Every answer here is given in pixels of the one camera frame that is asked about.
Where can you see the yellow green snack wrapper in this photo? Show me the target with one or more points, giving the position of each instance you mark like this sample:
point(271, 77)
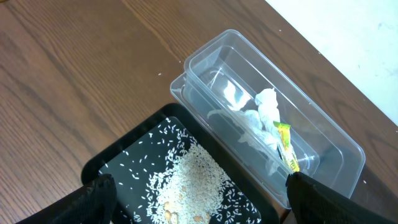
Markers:
point(287, 152)

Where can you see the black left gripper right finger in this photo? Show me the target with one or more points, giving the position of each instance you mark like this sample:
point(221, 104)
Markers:
point(314, 203)

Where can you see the clear plastic waste bin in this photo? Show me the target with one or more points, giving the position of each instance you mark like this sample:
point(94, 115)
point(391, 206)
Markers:
point(222, 80)

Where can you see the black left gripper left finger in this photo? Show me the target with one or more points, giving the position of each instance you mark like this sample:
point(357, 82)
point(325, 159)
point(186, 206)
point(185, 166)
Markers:
point(92, 203)

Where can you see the black plastic tray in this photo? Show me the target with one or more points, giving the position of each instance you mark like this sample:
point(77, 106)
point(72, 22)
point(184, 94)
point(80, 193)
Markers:
point(140, 130)

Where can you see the white napkin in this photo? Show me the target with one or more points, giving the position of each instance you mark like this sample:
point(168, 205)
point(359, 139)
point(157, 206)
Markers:
point(259, 121)

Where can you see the white rice leftovers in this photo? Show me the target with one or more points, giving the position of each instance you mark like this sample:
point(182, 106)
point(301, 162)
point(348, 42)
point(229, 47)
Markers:
point(192, 188)

